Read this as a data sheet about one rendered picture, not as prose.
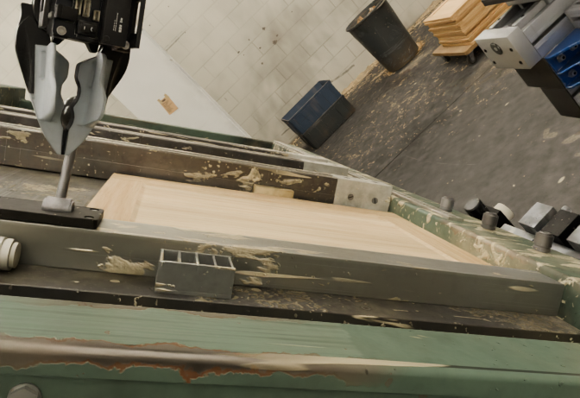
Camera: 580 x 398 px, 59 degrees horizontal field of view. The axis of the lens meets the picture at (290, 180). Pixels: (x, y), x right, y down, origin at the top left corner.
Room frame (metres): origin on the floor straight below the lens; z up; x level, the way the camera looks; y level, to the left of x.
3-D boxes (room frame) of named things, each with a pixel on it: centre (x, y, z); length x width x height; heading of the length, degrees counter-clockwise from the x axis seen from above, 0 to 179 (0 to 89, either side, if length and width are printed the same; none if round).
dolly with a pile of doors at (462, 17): (3.89, -1.86, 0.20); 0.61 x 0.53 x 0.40; 177
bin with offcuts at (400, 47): (5.19, -1.74, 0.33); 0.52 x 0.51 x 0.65; 177
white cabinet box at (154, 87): (5.10, 0.27, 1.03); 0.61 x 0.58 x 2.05; 177
